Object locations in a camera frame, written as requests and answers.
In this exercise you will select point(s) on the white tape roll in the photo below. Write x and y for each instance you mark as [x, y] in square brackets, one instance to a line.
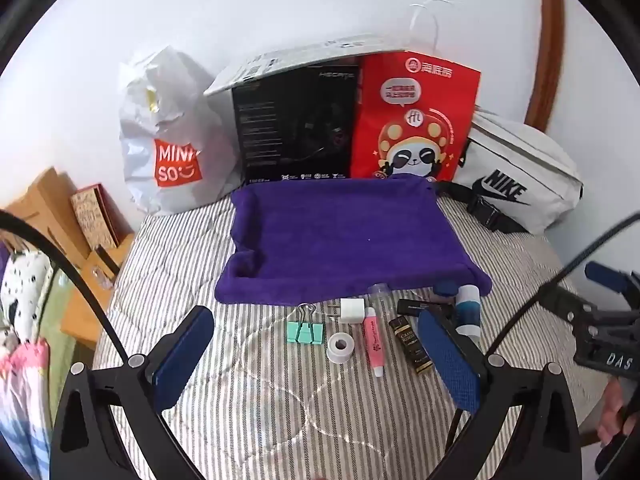
[339, 347]

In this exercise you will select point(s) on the green cloth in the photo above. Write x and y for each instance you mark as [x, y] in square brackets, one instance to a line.
[60, 340]

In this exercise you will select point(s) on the purple towel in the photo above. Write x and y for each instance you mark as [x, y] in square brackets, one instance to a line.
[350, 240]

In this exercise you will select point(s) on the white USB charger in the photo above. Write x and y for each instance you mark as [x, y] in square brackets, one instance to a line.
[352, 311]

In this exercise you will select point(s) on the black headset box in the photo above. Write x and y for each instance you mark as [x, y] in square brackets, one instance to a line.
[290, 125]

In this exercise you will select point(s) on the white plastic shopping bag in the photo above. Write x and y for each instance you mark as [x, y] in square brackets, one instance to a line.
[160, 110]

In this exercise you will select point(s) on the plain black lighter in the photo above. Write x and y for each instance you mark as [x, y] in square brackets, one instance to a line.
[417, 306]

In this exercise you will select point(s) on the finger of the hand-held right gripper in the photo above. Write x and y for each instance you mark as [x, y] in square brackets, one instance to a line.
[607, 274]
[565, 304]

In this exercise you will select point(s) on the white tube with blue label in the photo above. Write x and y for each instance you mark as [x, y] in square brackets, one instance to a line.
[469, 310]

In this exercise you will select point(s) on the mint green binder clip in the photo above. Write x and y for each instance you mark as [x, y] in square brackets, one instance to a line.
[305, 334]

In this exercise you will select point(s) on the panda print cloth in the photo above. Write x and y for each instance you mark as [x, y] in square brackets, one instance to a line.
[22, 285]

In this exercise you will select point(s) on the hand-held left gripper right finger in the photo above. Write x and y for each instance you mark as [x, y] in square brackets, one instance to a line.
[447, 360]

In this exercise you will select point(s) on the flat cardboard box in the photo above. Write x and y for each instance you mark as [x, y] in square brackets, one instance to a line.
[40, 195]

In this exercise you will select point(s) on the person's right hand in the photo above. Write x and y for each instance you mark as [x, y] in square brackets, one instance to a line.
[612, 415]

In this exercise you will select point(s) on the pink tube with white cap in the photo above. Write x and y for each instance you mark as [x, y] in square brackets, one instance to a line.
[374, 342]

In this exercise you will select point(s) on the white waist bag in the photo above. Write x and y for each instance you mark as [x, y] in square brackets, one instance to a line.
[520, 170]

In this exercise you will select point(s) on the clear plastic cup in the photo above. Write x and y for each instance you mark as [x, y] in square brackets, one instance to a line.
[380, 294]

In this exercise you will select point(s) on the pink and blue eraser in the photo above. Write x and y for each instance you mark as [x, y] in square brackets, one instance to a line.
[443, 289]

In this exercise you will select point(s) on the black gold-labelled lighter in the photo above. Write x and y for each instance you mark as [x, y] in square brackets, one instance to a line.
[410, 345]

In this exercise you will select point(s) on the red panda print paper bag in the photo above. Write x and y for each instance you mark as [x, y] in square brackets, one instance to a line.
[415, 110]

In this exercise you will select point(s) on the small brown cardboard box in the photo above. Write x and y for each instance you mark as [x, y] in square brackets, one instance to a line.
[87, 300]

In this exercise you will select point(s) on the striped bedsheet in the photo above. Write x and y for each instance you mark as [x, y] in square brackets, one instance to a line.
[250, 410]

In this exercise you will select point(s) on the patterned brown box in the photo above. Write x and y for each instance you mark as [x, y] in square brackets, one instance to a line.
[92, 215]

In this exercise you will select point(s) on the brown wooden door frame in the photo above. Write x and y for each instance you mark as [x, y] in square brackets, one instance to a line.
[550, 35]

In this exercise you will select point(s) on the pink and blue cloth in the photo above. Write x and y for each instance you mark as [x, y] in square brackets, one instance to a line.
[20, 410]

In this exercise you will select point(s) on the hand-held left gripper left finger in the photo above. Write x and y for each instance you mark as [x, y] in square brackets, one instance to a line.
[185, 355]

